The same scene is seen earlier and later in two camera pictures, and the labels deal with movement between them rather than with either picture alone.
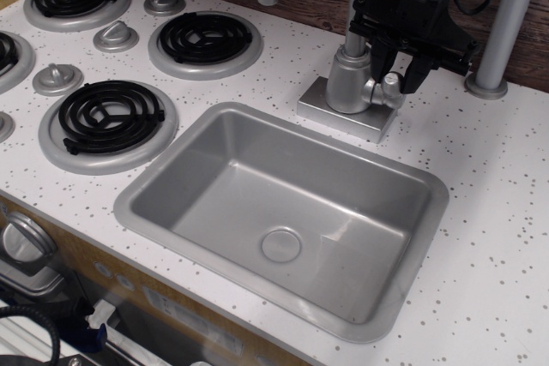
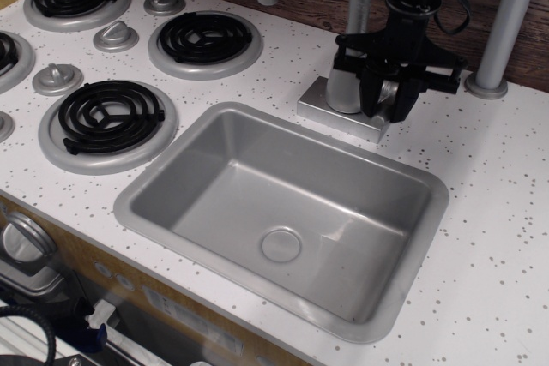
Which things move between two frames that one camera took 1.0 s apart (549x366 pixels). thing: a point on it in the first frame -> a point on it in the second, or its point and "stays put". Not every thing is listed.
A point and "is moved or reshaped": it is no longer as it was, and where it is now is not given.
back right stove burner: (203, 45) stays put
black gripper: (417, 24) -> (404, 44)
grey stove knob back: (164, 3) stays put
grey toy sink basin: (312, 225) stays put
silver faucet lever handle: (389, 92) is moved or reshaped
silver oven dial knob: (25, 239) stays put
